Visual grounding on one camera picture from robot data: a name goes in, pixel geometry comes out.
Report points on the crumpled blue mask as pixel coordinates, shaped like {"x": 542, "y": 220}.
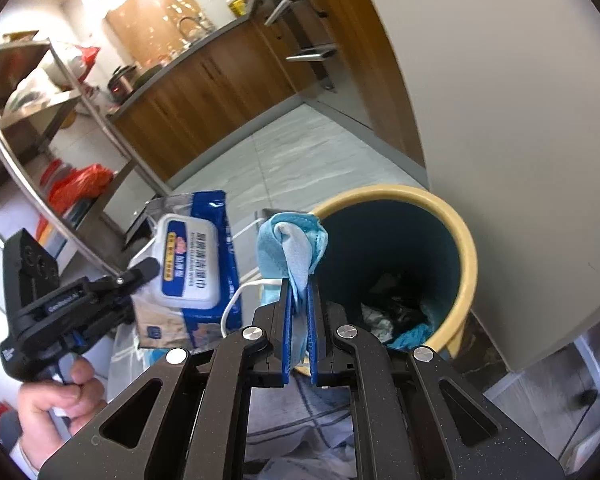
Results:
{"x": 412, "y": 335}

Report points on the wooden kitchen cabinet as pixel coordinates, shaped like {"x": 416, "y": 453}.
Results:
{"x": 195, "y": 90}

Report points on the kitchen faucet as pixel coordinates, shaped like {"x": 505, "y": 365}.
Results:
{"x": 187, "y": 25}

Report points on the red and white bag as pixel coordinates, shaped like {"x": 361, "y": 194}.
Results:
{"x": 82, "y": 60}

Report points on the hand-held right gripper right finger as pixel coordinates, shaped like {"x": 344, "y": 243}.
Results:
{"x": 313, "y": 340}

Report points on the yellow bottle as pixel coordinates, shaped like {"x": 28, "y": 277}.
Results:
{"x": 237, "y": 7}

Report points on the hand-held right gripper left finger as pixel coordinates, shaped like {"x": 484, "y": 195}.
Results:
{"x": 289, "y": 332}

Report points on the blue face mask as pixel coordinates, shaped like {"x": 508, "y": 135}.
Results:
{"x": 280, "y": 245}

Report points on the crumpled white tissue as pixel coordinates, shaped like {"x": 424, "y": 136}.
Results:
{"x": 377, "y": 322}

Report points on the stainless steel shelf rack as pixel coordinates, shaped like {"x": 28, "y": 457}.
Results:
{"x": 10, "y": 160}

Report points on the dark rice cooker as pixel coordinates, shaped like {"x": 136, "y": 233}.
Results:
{"x": 122, "y": 85}

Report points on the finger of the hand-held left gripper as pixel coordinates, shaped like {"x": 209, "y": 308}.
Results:
{"x": 141, "y": 272}

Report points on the red plastic bag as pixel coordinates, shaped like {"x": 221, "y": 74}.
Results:
{"x": 82, "y": 182}

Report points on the yellow-rimmed teal trash bin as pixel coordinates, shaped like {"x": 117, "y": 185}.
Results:
{"x": 460, "y": 240}

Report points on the person's left hand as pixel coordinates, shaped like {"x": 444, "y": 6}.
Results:
{"x": 55, "y": 410}

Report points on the blue wet wipes pack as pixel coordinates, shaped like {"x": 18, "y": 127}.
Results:
{"x": 190, "y": 260}

